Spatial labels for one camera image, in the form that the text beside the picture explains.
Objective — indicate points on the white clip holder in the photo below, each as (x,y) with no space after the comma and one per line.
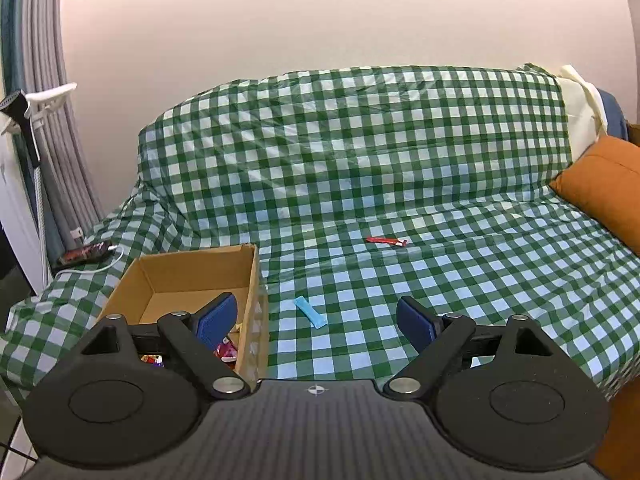
(47,97)

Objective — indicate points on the cardboard box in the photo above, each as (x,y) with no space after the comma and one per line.
(195,270)

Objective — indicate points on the orange cushion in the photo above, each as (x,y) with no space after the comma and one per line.
(605,185)

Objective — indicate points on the light blue stick packet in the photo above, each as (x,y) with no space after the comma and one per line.
(310,312)

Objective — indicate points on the grey curtain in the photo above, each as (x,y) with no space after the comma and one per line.
(50,35)

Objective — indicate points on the white cabinet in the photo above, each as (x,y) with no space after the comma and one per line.
(15,210)

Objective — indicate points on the large red snack packet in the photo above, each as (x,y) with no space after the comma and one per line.
(227,351)

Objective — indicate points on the red stick packet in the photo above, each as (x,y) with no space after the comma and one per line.
(385,241)

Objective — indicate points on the black pole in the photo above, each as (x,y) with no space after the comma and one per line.
(22,120)

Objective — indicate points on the black smartphone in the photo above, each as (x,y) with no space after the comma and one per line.
(85,252)

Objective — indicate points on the blue cushion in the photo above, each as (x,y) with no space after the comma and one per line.
(612,115)

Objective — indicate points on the cream cloth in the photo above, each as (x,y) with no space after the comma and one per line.
(580,110)

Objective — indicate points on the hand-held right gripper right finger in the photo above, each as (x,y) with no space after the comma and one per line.
(415,325)

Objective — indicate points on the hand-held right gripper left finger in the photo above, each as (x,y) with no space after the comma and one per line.
(217,322)

